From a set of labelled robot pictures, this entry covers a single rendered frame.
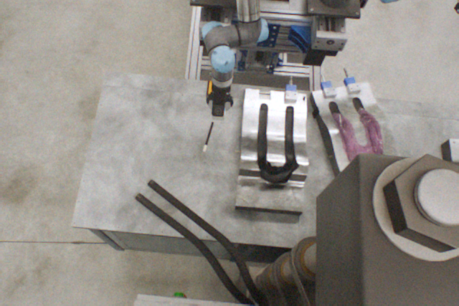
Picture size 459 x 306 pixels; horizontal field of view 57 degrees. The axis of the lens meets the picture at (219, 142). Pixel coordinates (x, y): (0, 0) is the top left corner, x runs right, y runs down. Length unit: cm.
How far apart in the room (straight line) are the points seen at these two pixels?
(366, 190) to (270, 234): 122
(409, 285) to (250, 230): 124
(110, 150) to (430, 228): 149
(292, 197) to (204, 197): 34
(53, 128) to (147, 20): 100
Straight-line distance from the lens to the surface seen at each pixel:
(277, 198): 167
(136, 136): 182
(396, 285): 49
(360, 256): 48
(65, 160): 274
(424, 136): 203
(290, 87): 182
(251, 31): 147
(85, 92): 290
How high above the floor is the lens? 245
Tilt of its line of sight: 68 degrees down
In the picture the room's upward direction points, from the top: 6 degrees clockwise
